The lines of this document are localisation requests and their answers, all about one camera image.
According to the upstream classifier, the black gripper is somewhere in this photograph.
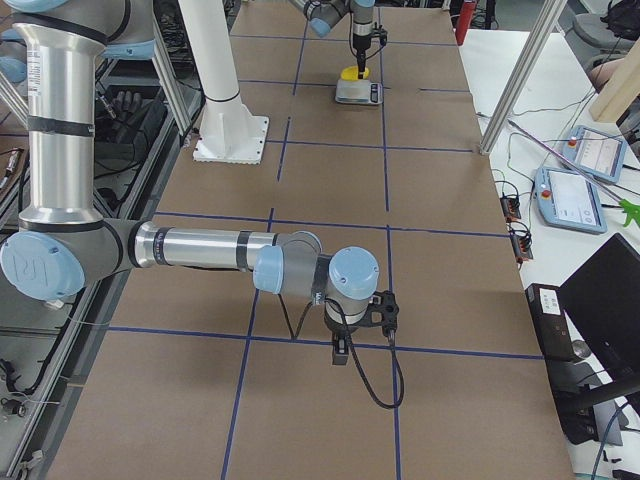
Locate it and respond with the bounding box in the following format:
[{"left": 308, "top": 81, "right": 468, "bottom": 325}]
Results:
[
  {"left": 350, "top": 21, "right": 388, "bottom": 80},
  {"left": 324, "top": 290, "right": 399, "bottom": 366}
]

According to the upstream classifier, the yellow mango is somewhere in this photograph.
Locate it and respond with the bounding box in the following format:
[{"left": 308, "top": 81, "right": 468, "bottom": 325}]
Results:
[{"left": 340, "top": 65, "right": 370, "bottom": 82}]

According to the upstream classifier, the silver digital kitchen scale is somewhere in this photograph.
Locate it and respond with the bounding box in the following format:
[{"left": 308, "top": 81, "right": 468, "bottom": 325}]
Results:
[{"left": 335, "top": 79, "right": 383, "bottom": 105}]

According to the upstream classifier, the red cylinder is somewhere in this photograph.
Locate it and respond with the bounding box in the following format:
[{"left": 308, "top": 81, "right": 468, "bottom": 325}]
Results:
[{"left": 455, "top": 0, "right": 477, "bottom": 46}]

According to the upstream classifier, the black power strip right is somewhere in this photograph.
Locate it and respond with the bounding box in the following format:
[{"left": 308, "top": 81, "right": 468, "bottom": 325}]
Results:
[{"left": 507, "top": 221, "right": 533, "bottom": 265}]

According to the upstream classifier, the black power strip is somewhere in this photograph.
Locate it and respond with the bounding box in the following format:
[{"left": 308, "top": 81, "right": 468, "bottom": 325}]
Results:
[
  {"left": 507, "top": 221, "right": 533, "bottom": 265},
  {"left": 499, "top": 180, "right": 521, "bottom": 222}
]

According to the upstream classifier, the black power strip left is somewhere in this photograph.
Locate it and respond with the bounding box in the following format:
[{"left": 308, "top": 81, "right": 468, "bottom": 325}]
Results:
[{"left": 499, "top": 180, "right": 521, "bottom": 222}]

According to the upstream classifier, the blue teach pendant near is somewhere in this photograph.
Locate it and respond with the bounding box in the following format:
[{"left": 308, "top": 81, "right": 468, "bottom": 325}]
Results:
[{"left": 534, "top": 166, "right": 608, "bottom": 234}]

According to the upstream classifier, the blue teach pendant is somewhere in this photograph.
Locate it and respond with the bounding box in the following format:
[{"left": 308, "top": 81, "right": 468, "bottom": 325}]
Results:
[
  {"left": 534, "top": 166, "right": 608, "bottom": 234},
  {"left": 562, "top": 125, "right": 628, "bottom": 184}
]

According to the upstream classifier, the blue teach pendant far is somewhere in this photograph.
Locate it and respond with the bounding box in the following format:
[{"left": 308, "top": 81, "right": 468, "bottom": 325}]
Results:
[{"left": 562, "top": 125, "right": 628, "bottom": 184}]

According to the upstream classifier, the black monitor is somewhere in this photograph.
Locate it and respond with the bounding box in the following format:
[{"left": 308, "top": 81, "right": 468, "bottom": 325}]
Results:
[{"left": 559, "top": 233, "right": 639, "bottom": 379}]

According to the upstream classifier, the grey stick with green tip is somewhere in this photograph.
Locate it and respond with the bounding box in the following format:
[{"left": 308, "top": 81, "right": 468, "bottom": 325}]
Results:
[{"left": 507, "top": 119, "right": 640, "bottom": 227}]

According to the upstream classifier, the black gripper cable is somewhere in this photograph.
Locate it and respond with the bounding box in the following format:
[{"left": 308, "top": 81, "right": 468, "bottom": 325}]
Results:
[{"left": 279, "top": 294, "right": 405, "bottom": 411}]

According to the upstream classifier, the aluminium frame post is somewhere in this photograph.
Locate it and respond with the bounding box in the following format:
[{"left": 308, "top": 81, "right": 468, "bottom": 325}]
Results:
[{"left": 479, "top": 0, "right": 567, "bottom": 155}]

